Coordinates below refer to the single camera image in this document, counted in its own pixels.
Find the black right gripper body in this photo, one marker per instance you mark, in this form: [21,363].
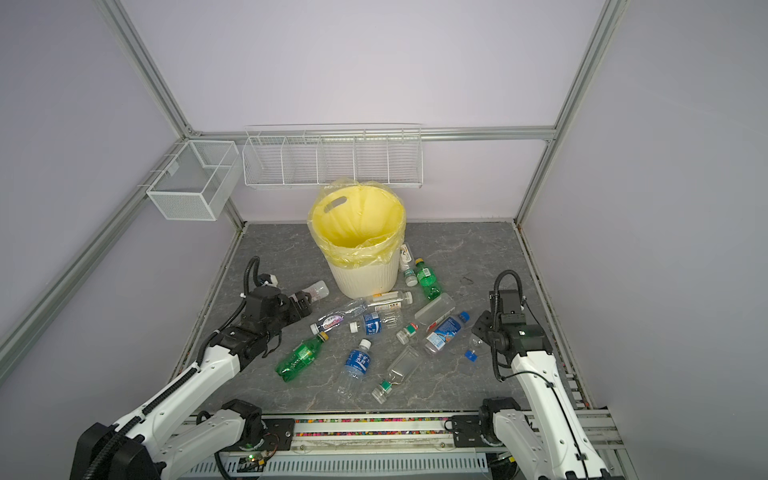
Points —
[487,328]

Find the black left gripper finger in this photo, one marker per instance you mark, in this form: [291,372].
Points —
[301,312]
[302,299]

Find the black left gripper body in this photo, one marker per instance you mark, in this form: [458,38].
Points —
[286,314]

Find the green bottle orange cap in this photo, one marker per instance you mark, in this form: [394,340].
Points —
[301,357]

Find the bottle blue orange label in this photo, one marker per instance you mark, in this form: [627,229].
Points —
[444,332]

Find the square bottle sunflower label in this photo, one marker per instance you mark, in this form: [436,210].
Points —
[427,318]

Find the tall bottle blue label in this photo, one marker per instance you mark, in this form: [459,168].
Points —
[355,369]

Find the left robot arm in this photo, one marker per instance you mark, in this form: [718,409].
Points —
[180,396]

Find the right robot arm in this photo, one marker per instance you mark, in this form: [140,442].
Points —
[540,408]

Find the white plastic bin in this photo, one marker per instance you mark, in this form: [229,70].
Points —
[366,280]

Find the yellow bin liner bag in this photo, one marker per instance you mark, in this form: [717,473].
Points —
[357,224]

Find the clear bottle red cap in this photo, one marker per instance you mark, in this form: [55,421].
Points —
[318,290]

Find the clear bottle purple label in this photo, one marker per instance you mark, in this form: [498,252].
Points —
[329,321]

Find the small blue bottle cap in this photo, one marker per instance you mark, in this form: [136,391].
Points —
[475,348]

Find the small bottle blue label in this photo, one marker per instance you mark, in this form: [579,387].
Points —
[376,322]

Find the clear bottle orange label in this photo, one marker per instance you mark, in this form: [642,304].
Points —
[389,300]

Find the green bottle yellow cap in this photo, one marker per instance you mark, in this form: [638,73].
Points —
[427,279]

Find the clear bottle green cap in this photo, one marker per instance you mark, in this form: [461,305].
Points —
[407,266]

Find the square clear bottle green label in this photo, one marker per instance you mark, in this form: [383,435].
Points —
[404,365]

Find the small white mesh basket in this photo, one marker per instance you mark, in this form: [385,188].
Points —
[198,180]

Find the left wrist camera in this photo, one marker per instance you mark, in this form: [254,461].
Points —
[265,279]

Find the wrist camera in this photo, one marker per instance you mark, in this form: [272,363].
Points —
[265,279]
[510,302]

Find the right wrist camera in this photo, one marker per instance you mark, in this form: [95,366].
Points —
[510,302]

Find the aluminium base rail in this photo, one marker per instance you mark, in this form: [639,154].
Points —
[304,436]

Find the long white wire basket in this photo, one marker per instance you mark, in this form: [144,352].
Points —
[301,155]

